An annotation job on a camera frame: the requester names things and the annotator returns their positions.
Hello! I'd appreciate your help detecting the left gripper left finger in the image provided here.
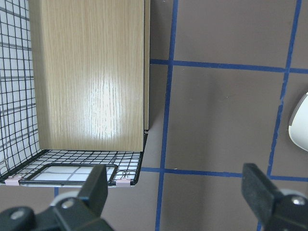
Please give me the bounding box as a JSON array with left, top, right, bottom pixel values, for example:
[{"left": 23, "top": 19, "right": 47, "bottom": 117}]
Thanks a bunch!
[{"left": 77, "top": 165, "right": 108, "bottom": 217}]

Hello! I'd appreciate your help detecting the wire basket with wood board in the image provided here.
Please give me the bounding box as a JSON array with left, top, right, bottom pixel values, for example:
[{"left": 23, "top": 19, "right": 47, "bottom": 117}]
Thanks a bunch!
[{"left": 0, "top": 0, "right": 150, "bottom": 187}]

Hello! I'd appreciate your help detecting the white two-slot toaster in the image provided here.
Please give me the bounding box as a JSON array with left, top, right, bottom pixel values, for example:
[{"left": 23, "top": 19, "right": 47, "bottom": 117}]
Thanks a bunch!
[{"left": 288, "top": 92, "right": 308, "bottom": 151}]

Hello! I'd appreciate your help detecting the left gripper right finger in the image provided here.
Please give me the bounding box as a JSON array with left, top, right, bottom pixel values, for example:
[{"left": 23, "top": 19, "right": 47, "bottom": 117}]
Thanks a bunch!
[{"left": 241, "top": 163, "right": 284, "bottom": 221}]

